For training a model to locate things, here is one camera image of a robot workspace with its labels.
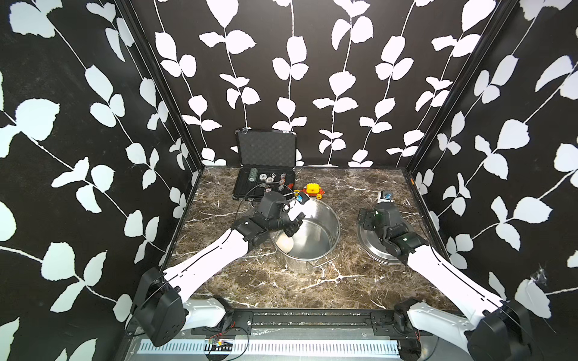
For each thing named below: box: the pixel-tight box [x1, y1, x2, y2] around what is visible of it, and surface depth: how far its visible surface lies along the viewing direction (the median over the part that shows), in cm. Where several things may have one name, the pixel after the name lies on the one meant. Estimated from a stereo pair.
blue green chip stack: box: [248, 166, 259, 183], surface depth 116 cm
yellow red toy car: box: [300, 182, 326, 201], surface depth 109 cm
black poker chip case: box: [232, 128, 297, 202], surface depth 113 cm
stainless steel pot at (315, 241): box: [270, 198, 341, 270], surface depth 90 cm
